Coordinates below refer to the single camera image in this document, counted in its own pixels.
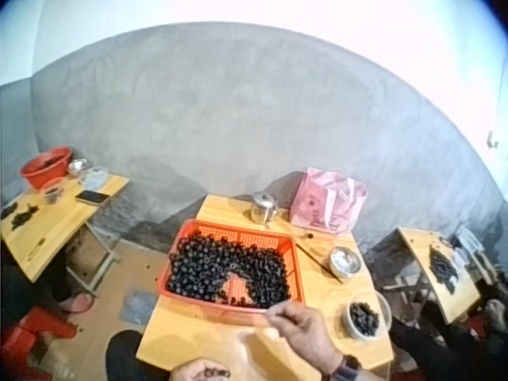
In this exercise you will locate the small steel pot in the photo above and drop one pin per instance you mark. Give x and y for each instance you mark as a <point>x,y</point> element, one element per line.
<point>262,210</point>

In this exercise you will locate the clear plastic bag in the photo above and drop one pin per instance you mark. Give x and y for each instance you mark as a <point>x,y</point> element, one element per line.
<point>138,309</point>

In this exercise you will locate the dark wrist watch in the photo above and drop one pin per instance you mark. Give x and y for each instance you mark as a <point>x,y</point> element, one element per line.
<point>346,369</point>

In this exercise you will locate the wooden table with red basin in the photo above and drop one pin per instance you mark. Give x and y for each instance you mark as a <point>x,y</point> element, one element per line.
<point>55,222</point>

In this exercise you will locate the steel bowl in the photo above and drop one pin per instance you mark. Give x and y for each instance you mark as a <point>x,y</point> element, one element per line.
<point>344,262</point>

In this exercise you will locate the person's right fingers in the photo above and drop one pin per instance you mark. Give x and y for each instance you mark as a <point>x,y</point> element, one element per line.
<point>287,310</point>

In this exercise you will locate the clear plastic tub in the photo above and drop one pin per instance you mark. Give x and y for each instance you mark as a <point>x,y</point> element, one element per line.
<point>367,315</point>

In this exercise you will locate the pink plastic bag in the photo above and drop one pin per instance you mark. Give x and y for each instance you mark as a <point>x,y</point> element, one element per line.
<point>329,202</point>

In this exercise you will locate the red plastic basket tray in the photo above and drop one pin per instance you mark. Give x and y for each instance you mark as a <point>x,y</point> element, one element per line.
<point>222,306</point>

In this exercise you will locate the heap of black beads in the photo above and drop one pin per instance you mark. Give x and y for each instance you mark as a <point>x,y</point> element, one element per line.
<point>206,266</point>

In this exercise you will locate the wooden table with bead pile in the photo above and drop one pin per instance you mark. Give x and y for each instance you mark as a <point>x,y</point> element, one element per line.
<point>436,270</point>

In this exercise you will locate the person's right hand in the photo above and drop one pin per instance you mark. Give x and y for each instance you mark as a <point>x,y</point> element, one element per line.
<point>309,333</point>

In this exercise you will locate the thin black stick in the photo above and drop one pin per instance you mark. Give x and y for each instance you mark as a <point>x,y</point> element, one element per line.
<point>315,260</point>

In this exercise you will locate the person's legs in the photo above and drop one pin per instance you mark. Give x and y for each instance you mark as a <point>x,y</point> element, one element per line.
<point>127,357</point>

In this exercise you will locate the black beads in tub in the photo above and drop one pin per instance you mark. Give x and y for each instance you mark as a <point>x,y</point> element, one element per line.
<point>363,317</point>

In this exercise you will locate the person's left fingers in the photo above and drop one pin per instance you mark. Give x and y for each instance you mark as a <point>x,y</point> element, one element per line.
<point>216,367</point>

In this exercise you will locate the person's left hand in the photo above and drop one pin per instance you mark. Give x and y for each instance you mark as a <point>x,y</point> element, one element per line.
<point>194,371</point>

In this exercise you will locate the red plastic stool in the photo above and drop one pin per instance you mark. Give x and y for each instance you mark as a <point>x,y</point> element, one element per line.
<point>28,333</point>

